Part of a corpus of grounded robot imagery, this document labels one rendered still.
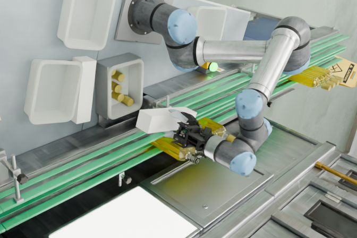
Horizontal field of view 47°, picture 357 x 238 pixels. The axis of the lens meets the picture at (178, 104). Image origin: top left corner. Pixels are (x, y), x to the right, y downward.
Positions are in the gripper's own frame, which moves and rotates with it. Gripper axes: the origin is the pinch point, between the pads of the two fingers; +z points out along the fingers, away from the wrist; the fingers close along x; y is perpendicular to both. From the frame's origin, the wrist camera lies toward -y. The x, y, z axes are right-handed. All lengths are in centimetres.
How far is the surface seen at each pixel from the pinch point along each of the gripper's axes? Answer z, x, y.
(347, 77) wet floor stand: 61, -2, -365
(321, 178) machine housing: -35, 19, -73
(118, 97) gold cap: 28.5, 2.0, -0.6
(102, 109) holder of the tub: 30.4, 7.7, 4.7
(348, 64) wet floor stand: 65, -16, -368
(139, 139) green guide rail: 17.4, 15.8, -6.1
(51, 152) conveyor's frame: 28.5, 22.4, 25.4
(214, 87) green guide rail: 18, -6, -48
